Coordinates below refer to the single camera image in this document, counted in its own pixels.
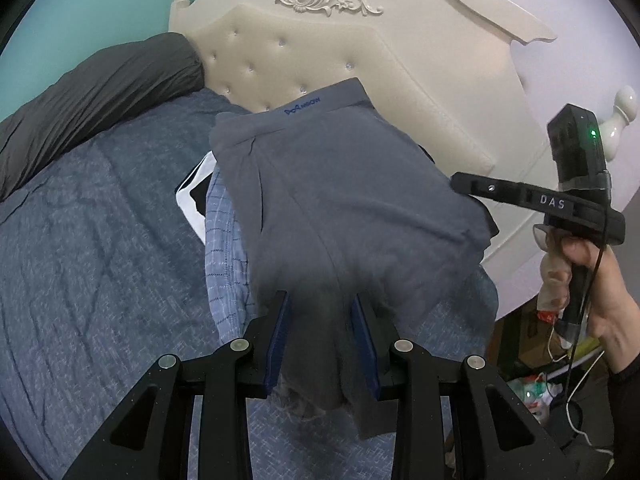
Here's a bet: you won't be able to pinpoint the black cable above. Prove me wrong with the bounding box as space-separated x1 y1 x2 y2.
552 175 613 453

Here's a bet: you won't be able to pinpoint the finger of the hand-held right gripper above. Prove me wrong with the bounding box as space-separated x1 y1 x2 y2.
448 171 528 204

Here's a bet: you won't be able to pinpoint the dark grey rolled duvet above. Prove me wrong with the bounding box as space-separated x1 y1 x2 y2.
0 32 207 202

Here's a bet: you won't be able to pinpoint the white cable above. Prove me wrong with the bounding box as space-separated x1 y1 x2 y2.
545 320 617 457

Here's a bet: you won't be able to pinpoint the brown cardboard box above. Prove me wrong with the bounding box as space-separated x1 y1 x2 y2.
517 304 553 363

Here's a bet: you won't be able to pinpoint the blue patterned bedspread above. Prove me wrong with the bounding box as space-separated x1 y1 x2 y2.
0 87 501 480

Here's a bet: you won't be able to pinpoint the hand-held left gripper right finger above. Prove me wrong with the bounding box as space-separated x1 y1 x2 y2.
350 294 578 480

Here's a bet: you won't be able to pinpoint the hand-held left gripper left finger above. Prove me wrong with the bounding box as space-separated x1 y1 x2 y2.
62 289 292 480

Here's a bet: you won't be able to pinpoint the grey boxer briefs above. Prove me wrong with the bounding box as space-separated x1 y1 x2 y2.
207 77 494 441

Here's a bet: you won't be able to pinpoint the cream tufted headboard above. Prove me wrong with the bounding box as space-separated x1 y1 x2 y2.
167 0 639 322

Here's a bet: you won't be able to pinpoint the person's right forearm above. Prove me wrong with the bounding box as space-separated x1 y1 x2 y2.
604 352 640 463

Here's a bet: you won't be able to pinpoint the green and red plastic bag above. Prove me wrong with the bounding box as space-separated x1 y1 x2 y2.
507 372 556 428

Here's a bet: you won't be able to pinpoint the person's right hand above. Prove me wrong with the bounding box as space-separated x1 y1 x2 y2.
532 224 640 375

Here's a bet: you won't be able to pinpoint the blue plaid shorts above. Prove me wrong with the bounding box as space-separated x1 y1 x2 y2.
202 165 501 352

